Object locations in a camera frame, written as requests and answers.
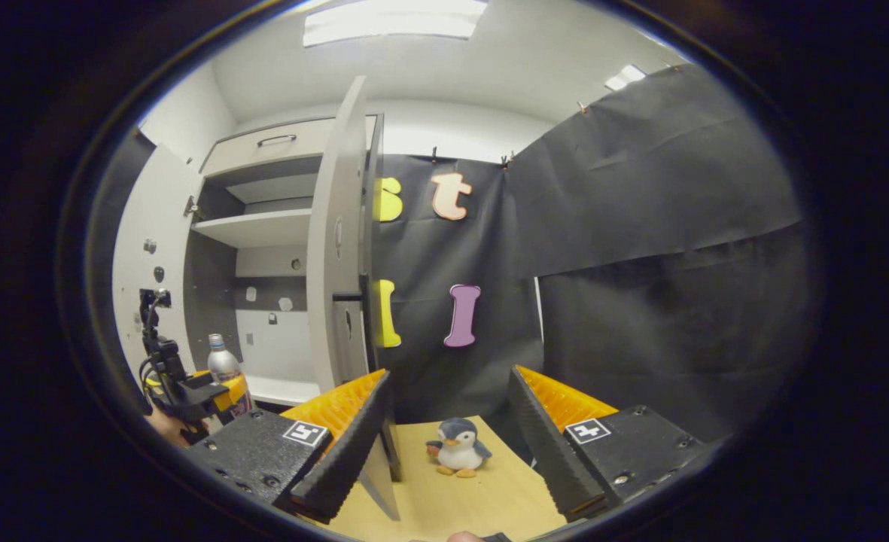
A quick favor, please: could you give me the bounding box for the white cabinet drawer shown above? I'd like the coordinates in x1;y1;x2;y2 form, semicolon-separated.
199;115;377;178

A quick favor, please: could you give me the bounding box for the black backdrop cloth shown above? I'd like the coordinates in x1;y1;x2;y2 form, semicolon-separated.
365;64;821;452

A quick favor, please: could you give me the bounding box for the white cabinet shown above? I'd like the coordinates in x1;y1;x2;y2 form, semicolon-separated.
181;113;381;411

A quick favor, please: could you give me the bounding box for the white cabinet door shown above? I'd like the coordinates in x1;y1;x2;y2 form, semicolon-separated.
111;143;204;377
306;75;403;522

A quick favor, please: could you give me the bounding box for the large ceiling light panel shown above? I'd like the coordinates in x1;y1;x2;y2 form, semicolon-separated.
303;0;489;47

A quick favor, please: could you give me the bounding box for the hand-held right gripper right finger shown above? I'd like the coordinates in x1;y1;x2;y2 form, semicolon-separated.
506;365;731;524

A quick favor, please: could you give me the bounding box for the penguin plush toy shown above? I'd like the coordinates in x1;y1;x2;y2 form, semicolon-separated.
425;418;492;479

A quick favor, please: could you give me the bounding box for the small ceiling light panel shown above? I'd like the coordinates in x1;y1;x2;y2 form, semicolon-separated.
604;64;647;91

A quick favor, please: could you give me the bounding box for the silver bottle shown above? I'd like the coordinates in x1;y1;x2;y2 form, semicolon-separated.
207;333;253;419

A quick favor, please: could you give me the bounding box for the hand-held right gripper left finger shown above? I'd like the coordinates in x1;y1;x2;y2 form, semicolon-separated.
188;369;394;525

